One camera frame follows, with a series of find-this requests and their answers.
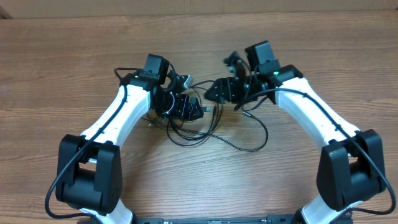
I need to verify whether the black USB-A cable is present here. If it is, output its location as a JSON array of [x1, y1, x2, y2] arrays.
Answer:
[[146, 79, 223, 147]]

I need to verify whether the short black USB cable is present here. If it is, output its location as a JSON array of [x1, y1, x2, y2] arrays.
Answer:
[[149, 105, 218, 142]]

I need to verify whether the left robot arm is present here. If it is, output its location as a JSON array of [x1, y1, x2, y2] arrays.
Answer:
[[45, 54, 203, 223]]

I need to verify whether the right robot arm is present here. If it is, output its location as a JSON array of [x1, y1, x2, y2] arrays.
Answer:
[[205, 41, 391, 223]]

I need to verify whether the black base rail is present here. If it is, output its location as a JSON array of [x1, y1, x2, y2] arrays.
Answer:
[[132, 215, 294, 224]]

